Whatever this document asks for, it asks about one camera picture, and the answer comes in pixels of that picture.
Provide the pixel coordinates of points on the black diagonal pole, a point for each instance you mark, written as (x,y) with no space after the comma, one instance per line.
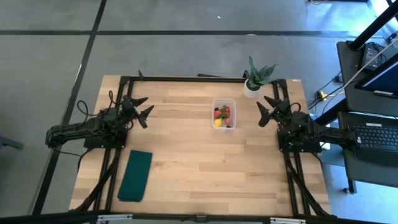
(373,28)

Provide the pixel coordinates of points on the black crossbeam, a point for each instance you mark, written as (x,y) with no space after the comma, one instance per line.
(62,217)

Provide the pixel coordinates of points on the black aluminium table frame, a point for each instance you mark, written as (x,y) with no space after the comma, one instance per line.
(186,79)

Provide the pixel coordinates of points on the white plant pot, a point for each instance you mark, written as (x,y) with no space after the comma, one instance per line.
(248,91)

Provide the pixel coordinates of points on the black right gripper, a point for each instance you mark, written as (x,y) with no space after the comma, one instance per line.
(283,110)

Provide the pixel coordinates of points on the round red and green strawberry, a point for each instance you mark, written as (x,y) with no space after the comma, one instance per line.
(225,115)

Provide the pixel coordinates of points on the dark green folded cloth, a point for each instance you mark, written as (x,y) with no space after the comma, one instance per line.
(135,175)

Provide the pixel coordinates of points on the silver metal bracket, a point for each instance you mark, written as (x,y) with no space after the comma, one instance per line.
(115,217)
(287,221)

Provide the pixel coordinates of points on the grey furniture leg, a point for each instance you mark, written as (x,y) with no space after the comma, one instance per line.
(9,143)

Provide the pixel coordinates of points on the yellow lemon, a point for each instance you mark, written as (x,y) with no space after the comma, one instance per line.
(218,122)

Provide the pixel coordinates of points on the yellow plug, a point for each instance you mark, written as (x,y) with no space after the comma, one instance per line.
(322,94)

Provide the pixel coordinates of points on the black computer monitor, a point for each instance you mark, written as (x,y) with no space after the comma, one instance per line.
(385,77)

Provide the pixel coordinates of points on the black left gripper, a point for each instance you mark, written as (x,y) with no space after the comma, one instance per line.
(129,110)

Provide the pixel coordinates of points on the green snake plant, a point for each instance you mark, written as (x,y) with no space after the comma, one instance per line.
(258,76)

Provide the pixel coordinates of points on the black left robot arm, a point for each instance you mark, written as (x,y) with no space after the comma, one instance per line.
(77,129)

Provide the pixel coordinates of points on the black power adapter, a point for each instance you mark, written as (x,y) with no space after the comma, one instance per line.
(368,56)

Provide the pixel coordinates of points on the black laptop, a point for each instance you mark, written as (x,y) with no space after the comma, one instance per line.
(376,140)

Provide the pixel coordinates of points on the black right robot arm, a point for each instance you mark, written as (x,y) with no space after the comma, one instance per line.
(326,137)

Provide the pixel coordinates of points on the clear plastic tupperware container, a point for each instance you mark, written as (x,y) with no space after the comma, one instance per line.
(234,104)

